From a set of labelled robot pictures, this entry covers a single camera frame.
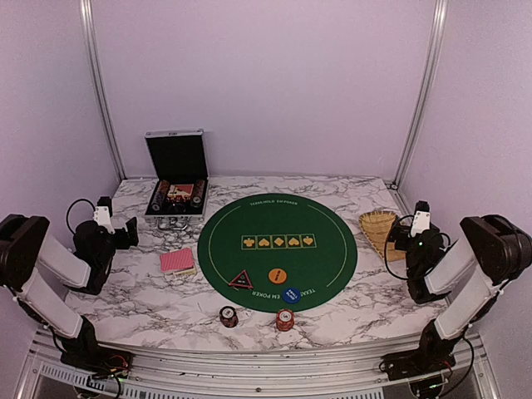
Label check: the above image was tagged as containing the blue small blind button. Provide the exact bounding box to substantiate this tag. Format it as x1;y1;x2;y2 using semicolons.
282;288;302;304

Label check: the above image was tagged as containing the round green poker mat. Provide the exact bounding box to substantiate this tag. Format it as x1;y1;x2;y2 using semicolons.
197;194;358;313

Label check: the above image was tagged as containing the red beige 5 chip stack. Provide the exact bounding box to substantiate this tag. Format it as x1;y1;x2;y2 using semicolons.
276;308;294;332

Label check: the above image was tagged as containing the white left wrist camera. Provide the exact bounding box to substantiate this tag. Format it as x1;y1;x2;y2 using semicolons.
93;196;115;234

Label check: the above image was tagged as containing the right aluminium frame post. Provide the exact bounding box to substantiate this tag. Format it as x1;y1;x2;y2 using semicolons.
390;0;449;190

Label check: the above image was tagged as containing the aluminium poker chip case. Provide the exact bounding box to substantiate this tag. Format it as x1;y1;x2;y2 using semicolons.
145;129;209;221

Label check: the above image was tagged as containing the orange round big blind button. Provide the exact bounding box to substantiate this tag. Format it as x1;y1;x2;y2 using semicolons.
268;268;288;284

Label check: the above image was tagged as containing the aluminium frame post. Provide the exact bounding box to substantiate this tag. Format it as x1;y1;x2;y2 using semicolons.
390;0;449;190
79;0;126;181

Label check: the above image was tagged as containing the left aluminium frame post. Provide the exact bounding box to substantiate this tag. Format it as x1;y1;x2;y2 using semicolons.
79;0;126;181

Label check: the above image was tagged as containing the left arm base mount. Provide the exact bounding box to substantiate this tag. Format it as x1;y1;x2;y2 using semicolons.
61;347;133;379

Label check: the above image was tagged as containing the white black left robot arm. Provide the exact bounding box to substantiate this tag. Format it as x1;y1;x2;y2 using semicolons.
1;214;139;373

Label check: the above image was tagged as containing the red playing card deck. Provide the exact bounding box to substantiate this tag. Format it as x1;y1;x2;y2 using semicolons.
160;248;196;275

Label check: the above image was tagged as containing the black red triangular dealer button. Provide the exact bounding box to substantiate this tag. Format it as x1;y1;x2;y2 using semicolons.
229;269;254;289

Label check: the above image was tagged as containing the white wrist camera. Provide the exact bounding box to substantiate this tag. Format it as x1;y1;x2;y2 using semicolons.
93;196;115;234
410;200;431;238

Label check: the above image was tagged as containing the black orange 100 chip stack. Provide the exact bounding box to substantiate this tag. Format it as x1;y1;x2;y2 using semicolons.
219;306;239;328

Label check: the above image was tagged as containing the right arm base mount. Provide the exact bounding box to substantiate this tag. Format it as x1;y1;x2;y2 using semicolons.
378;350;456;381

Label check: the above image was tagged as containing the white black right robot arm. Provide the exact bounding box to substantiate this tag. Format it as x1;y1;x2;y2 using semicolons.
382;211;531;379

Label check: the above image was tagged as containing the front aluminium rail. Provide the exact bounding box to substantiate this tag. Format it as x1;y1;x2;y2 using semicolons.
12;332;500;399

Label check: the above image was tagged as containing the silver case handle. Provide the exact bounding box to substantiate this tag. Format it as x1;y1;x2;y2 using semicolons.
156;218;191;232

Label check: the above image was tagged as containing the woven bamboo tray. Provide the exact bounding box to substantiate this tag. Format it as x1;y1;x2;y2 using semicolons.
359;210;406;262

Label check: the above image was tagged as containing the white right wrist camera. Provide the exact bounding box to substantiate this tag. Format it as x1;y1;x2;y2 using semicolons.
410;200;431;238

